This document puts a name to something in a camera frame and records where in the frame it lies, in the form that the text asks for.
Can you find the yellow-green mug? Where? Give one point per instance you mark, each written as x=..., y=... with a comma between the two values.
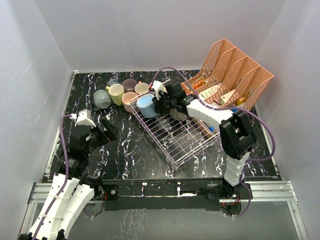
x=116, y=93

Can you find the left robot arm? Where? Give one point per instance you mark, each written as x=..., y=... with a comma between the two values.
x=71, y=189

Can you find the pink mug white inside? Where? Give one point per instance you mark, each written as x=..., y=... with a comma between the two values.
x=141, y=88

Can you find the light blue mug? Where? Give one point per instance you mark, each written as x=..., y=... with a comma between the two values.
x=146, y=106

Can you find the small grey-blue cup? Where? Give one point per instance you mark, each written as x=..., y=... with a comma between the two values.
x=112, y=82

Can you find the black front rail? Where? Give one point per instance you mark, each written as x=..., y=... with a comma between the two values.
x=170, y=194

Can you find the purple mug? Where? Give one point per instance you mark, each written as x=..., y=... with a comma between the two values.
x=129, y=85

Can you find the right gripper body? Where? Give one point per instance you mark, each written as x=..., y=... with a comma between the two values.
x=165, y=103

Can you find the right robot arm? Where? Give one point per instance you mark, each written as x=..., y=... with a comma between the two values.
x=236, y=135

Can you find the white wire dish rack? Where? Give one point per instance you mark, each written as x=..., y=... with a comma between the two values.
x=179, y=141

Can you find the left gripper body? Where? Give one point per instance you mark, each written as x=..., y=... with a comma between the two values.
x=98, y=138

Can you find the grey mug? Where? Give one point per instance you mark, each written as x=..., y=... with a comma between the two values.
x=101, y=99

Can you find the peach desk organizer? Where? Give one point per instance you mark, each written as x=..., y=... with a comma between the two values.
x=227, y=76

